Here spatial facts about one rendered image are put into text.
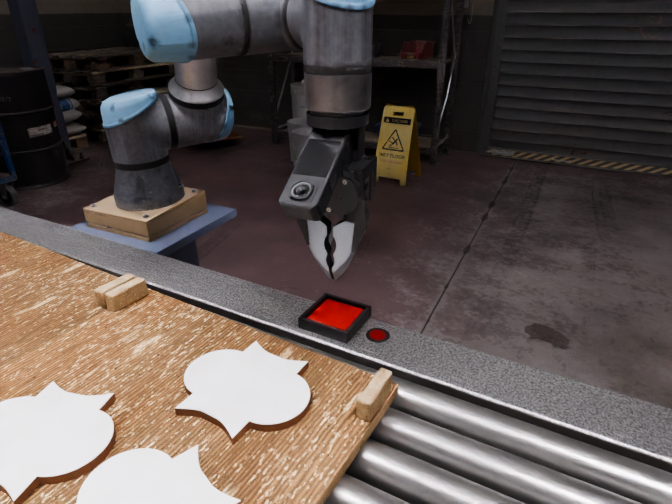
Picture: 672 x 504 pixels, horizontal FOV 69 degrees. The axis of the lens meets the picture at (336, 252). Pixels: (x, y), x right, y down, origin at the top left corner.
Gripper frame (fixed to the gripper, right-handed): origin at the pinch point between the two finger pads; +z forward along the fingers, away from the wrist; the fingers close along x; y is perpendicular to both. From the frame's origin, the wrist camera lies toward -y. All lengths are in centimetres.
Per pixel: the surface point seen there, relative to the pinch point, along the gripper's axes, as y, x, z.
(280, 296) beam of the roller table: 5.1, 10.4, 8.8
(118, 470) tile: -30.4, 8.4, 5.6
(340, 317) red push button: 1.1, -0.8, 7.4
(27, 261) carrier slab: -3, 53, 7
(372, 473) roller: -19.9, -11.8, 9.5
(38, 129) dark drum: 228, 334, 55
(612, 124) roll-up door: 436, -95, 60
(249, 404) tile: -19.4, 1.6, 5.6
